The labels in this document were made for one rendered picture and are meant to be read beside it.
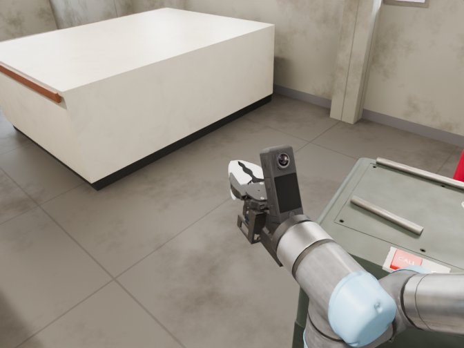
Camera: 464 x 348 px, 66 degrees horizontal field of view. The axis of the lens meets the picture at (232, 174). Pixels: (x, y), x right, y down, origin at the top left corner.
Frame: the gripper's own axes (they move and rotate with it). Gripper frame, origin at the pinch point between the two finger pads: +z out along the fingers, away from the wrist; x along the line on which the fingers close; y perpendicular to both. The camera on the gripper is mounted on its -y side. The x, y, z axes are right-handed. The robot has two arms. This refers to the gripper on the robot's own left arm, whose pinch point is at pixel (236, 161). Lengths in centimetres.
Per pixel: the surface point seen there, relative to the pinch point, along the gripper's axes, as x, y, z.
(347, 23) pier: 255, 16, 251
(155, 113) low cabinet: 57, 101, 266
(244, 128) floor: 165, 136, 282
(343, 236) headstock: 34.3, 28.1, -0.2
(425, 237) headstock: 52, 26, -10
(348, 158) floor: 225, 128, 174
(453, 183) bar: 76, 21, 1
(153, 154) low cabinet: 54, 143, 264
